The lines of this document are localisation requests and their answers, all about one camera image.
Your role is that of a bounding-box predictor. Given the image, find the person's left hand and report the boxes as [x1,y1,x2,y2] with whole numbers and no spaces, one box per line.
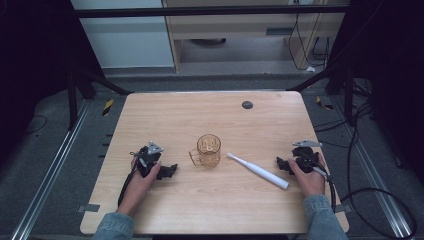
[116,156,162,216]

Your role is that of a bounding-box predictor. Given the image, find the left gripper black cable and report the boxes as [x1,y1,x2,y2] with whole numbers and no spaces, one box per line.
[117,151,148,208]

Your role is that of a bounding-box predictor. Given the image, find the grey tape strip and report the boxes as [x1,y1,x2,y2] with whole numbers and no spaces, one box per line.
[76,203,101,214]
[334,203,353,215]

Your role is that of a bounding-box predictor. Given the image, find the yellow black floor tape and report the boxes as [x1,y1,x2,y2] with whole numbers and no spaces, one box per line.
[315,95,335,111]
[101,98,115,117]

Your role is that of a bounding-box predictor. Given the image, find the white electric toothbrush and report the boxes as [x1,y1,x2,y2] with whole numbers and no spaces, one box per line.
[226,152,290,191]

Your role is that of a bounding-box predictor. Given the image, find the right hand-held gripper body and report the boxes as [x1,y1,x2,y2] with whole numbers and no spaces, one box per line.
[291,139,326,175]

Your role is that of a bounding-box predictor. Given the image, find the amber glass mug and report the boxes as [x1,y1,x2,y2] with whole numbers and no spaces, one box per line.
[188,133,223,169]

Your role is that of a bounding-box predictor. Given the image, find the person's right hand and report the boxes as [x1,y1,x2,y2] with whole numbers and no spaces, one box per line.
[287,152,327,199]

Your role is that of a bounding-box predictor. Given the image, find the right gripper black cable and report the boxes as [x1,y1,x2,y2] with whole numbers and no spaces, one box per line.
[299,152,338,214]

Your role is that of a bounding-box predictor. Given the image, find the white cabinet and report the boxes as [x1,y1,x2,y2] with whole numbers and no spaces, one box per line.
[70,0,176,70]

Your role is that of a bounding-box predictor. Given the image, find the black hanging cables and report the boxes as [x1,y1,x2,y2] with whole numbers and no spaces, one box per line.
[287,12,333,72]

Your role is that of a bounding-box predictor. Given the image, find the aluminium floor rail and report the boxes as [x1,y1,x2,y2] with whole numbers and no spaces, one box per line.
[329,94,415,240]
[9,99,93,240]

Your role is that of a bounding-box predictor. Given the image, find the black floor cable loop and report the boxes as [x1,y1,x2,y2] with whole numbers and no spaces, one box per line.
[313,78,418,240]

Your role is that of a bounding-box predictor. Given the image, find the black metal frame bar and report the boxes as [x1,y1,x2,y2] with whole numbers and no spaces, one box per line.
[73,4,351,19]

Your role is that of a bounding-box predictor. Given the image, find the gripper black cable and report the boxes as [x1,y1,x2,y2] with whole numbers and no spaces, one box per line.
[117,151,148,208]
[299,152,338,214]

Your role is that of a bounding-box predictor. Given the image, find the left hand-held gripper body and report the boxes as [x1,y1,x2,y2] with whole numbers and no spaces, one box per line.
[129,140,165,178]

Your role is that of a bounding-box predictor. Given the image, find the light wooden desk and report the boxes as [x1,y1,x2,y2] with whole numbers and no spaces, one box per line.
[162,0,350,75]

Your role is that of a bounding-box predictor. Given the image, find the black curtain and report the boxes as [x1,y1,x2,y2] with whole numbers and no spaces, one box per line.
[0,0,108,168]
[328,0,424,184]

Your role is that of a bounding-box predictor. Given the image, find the black stand leg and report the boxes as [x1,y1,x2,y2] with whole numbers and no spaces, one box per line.
[286,59,357,128]
[65,63,134,132]

